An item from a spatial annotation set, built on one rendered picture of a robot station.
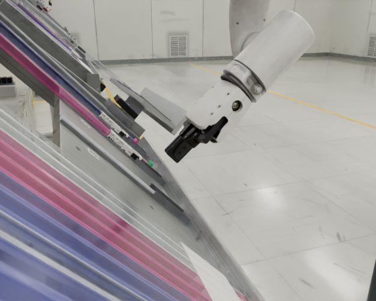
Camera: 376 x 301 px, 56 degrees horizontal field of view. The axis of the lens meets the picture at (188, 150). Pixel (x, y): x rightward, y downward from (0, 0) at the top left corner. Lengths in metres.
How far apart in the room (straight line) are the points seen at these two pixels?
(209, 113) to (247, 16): 0.23
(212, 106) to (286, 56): 0.15
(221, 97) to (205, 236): 0.29
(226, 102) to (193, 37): 7.98
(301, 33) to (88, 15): 7.53
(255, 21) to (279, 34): 0.11
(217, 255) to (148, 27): 7.99
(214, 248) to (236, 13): 0.48
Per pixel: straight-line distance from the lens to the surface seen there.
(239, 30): 0.74
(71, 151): 0.31
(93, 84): 1.42
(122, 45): 8.19
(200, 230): 0.42
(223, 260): 0.37
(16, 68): 0.68
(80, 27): 8.09
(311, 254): 1.68
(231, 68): 0.65
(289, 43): 0.66
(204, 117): 0.62
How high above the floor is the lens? 0.95
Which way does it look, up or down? 20 degrees down
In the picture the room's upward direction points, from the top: straight up
